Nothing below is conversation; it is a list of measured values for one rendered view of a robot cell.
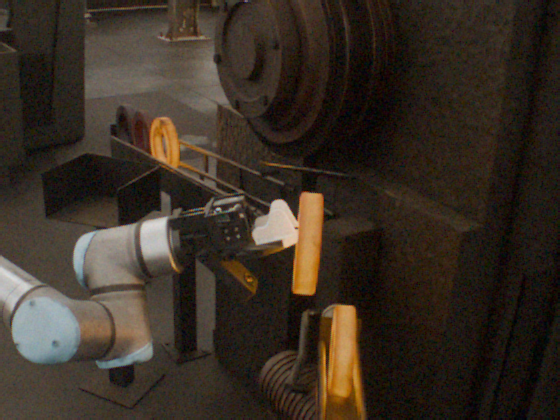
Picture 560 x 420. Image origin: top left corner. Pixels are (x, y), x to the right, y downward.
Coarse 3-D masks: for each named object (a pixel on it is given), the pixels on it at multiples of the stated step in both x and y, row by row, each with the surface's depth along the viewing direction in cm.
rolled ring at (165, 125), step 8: (160, 120) 210; (168, 120) 210; (152, 128) 218; (160, 128) 211; (168, 128) 207; (152, 136) 219; (160, 136) 219; (168, 136) 206; (176, 136) 207; (152, 144) 220; (160, 144) 220; (168, 144) 207; (176, 144) 207; (152, 152) 222; (160, 152) 220; (168, 152) 208; (176, 152) 208; (168, 160) 209; (176, 160) 209
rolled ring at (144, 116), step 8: (136, 112) 229; (144, 112) 225; (136, 120) 230; (144, 120) 223; (152, 120) 223; (136, 128) 234; (144, 128) 224; (136, 136) 235; (136, 144) 235; (144, 144) 236
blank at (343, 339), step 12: (336, 312) 108; (348, 312) 108; (336, 324) 106; (348, 324) 105; (336, 336) 104; (348, 336) 104; (336, 348) 104; (348, 348) 103; (336, 360) 103; (348, 360) 103; (336, 372) 103; (348, 372) 103; (336, 384) 104; (348, 384) 104; (336, 396) 107
